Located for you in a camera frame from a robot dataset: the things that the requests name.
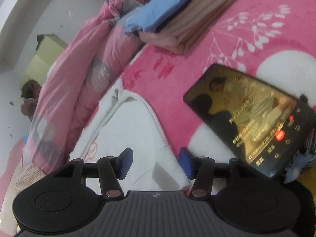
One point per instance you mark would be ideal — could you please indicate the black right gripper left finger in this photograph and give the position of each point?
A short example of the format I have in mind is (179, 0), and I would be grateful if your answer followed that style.
(72, 196)

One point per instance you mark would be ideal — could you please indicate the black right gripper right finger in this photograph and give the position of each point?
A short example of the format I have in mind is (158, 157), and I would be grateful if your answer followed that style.
(240, 195)

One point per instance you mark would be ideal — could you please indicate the white garment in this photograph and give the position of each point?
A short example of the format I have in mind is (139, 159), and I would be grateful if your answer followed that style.
(123, 119)

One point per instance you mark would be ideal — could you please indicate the pink folded clothes stack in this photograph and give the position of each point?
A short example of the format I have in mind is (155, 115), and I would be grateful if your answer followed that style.
(181, 32)

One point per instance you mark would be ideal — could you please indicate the black smartphone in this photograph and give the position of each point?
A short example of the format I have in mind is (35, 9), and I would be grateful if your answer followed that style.
(261, 124)

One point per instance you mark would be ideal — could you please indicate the person lying in bed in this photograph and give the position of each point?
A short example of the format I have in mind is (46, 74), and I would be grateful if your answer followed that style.
(30, 92)

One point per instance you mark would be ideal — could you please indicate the pink grey floral quilt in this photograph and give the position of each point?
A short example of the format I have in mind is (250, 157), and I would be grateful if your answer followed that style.
(76, 82)

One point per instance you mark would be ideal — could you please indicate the yellow-green cabinet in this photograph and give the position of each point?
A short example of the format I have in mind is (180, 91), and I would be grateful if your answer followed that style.
(48, 50)

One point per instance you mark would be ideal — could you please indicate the blue folded garment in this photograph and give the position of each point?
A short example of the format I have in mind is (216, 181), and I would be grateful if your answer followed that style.
(149, 17)

